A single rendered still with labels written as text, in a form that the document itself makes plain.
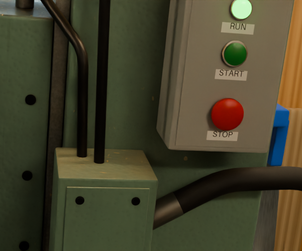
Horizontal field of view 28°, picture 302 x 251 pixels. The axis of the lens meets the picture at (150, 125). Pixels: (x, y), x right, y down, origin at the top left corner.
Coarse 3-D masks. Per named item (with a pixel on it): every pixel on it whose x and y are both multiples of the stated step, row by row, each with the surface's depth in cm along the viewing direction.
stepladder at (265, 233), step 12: (276, 108) 141; (276, 120) 140; (288, 120) 144; (276, 132) 144; (276, 144) 144; (276, 156) 146; (264, 192) 149; (276, 192) 151; (264, 204) 150; (276, 204) 151; (264, 216) 151; (276, 216) 152; (264, 228) 151; (264, 240) 152
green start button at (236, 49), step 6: (228, 42) 53; (234, 42) 53; (240, 42) 53; (228, 48) 52; (234, 48) 52; (240, 48) 52; (246, 48) 53; (222, 54) 53; (228, 54) 52; (234, 54) 53; (240, 54) 53; (246, 54) 53; (228, 60) 53; (234, 60) 53; (240, 60) 53; (234, 66) 53
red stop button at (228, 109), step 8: (216, 104) 54; (224, 104) 53; (232, 104) 54; (240, 104) 54; (216, 112) 54; (224, 112) 54; (232, 112) 54; (240, 112) 54; (216, 120) 54; (224, 120) 54; (232, 120) 54; (240, 120) 54; (224, 128) 54; (232, 128) 55
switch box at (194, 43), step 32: (192, 0) 51; (224, 0) 52; (256, 0) 52; (288, 0) 53; (192, 32) 52; (224, 32) 52; (256, 32) 53; (192, 64) 53; (224, 64) 53; (256, 64) 54; (160, 96) 59; (192, 96) 54; (224, 96) 54; (256, 96) 55; (160, 128) 58; (192, 128) 55; (256, 128) 56
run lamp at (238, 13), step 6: (234, 0) 51; (240, 0) 51; (246, 0) 51; (234, 6) 51; (240, 6) 51; (246, 6) 51; (234, 12) 52; (240, 12) 51; (246, 12) 52; (240, 18) 52
